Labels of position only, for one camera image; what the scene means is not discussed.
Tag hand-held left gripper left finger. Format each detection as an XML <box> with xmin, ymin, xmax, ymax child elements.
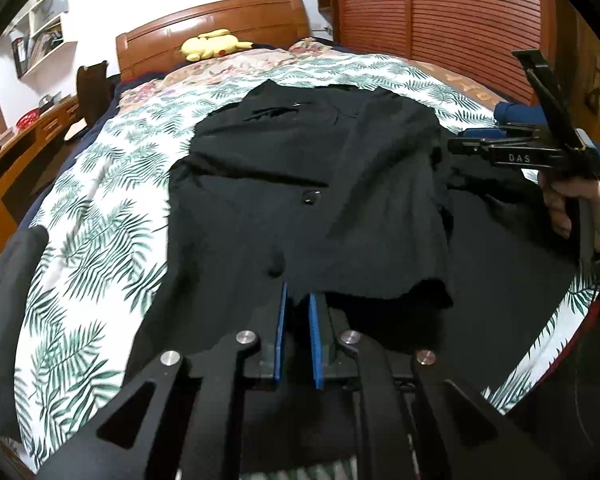
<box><xmin>40</xmin><ymin>282</ymin><xmax>288</xmax><ymax>480</ymax></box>

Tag floral quilt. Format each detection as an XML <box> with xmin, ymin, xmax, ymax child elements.
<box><xmin>117</xmin><ymin>40</ymin><xmax>341</xmax><ymax>106</ymax></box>

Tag folded navy blue cloth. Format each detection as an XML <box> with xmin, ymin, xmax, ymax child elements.
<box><xmin>495</xmin><ymin>101</ymin><xmax>600</xmax><ymax>181</ymax></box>

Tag wooden desk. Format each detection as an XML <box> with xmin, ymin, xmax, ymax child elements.
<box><xmin>0</xmin><ymin>95</ymin><xmax>81</xmax><ymax>266</ymax></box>

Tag dark grey cloth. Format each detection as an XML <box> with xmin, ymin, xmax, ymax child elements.
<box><xmin>0</xmin><ymin>225</ymin><xmax>48</xmax><ymax>441</ymax></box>

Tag person's right hand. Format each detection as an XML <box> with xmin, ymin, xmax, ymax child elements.
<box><xmin>541</xmin><ymin>172</ymin><xmax>600</xmax><ymax>248</ymax></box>

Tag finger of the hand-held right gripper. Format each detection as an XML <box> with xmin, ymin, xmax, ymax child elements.
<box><xmin>497</xmin><ymin>123</ymin><xmax>542</xmax><ymax>142</ymax></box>
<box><xmin>447</xmin><ymin>137</ymin><xmax>548</xmax><ymax>167</ymax></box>

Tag wooden slatted wardrobe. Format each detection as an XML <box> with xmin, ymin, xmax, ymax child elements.
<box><xmin>327</xmin><ymin>0</ymin><xmax>561</xmax><ymax>106</ymax></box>

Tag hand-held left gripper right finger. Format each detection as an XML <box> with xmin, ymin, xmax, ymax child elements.
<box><xmin>307</xmin><ymin>294</ymin><xmax>563</xmax><ymax>480</ymax></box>

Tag leaf print blanket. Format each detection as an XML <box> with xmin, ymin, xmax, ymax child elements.
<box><xmin>17</xmin><ymin>52</ymin><xmax>600</xmax><ymax>471</ymax></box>

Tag wooden door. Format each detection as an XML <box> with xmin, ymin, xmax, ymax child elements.
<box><xmin>555</xmin><ymin>10</ymin><xmax>600</xmax><ymax>181</ymax></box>

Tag wooden bed headboard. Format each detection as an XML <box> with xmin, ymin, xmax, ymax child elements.
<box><xmin>115</xmin><ymin>0</ymin><xmax>311</xmax><ymax>83</ymax></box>

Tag yellow plush toy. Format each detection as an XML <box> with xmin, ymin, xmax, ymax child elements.
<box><xmin>181</xmin><ymin>28</ymin><xmax>253</xmax><ymax>62</ymax></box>

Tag dark wooden chair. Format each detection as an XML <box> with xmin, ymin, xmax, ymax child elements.
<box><xmin>76</xmin><ymin>62</ymin><xmax>110</xmax><ymax>126</ymax></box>

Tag white wall shelf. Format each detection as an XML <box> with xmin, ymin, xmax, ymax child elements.
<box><xmin>10</xmin><ymin>0</ymin><xmax>78</xmax><ymax>78</ymax></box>

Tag black buttoned coat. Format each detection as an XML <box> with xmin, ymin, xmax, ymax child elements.
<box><xmin>125</xmin><ymin>79</ymin><xmax>588</xmax><ymax>401</ymax></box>

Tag orange patterned blanket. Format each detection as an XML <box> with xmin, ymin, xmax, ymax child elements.
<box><xmin>410</xmin><ymin>57</ymin><xmax>506</xmax><ymax>103</ymax></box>

